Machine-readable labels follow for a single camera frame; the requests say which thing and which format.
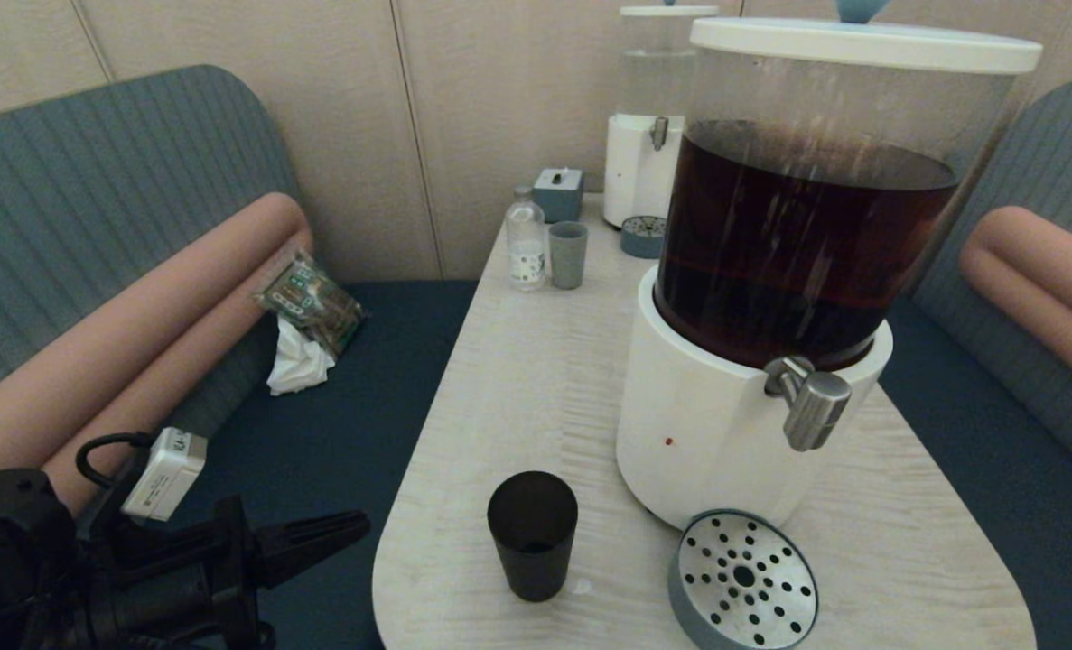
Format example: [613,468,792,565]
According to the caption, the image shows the black plastic cup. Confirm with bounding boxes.
[487,470,579,602]

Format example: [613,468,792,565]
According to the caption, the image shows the grey plastic cup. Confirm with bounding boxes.
[548,221,589,291]

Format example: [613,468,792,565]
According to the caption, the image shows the teal upholstered bench sofa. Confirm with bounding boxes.
[0,65,480,650]
[870,76,1072,650]

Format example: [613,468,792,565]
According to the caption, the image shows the crumpled white tissue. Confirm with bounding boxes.
[267,316,338,397]

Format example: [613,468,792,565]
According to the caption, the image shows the pink bolster cushion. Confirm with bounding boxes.
[0,192,309,479]
[969,206,1072,337]
[43,230,315,515]
[958,244,1072,404]

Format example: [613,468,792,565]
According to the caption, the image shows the green snack packet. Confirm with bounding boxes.
[254,251,369,358]

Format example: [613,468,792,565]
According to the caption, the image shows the clear plastic bottle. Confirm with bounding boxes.
[506,186,548,293]

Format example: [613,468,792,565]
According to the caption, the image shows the large tea drink dispenser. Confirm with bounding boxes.
[615,0,1044,532]

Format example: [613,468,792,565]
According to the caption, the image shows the grey tissue box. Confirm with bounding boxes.
[533,167,584,224]

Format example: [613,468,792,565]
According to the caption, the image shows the large round drip tray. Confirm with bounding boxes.
[667,509,819,650]

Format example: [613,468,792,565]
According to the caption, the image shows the small round drip tray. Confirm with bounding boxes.
[620,215,668,260]

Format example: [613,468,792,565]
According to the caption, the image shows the small water drink dispenser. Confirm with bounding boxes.
[602,0,720,230]

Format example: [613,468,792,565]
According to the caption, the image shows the large metal dispenser tap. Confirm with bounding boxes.
[763,356,853,452]

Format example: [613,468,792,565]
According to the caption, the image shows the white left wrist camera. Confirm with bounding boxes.
[122,427,208,522]

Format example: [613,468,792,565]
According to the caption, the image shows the black left camera cable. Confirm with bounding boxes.
[75,432,155,489]

